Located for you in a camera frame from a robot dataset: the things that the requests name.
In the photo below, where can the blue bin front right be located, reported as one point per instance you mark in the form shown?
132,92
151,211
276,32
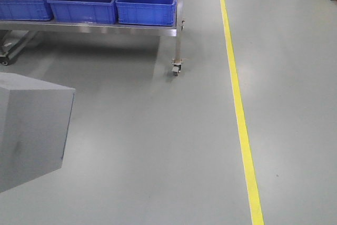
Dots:
146,12

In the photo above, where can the blue bin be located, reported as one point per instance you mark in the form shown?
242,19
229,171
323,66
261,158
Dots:
146,12
84,11
26,10

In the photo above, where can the stainless steel wheeled cart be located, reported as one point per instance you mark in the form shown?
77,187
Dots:
52,26

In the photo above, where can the blue bin front left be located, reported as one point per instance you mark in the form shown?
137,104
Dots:
26,10

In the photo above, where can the gray square base block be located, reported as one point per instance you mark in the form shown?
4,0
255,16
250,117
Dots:
35,118

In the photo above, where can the blue bin front middle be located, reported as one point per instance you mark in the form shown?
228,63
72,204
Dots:
84,11

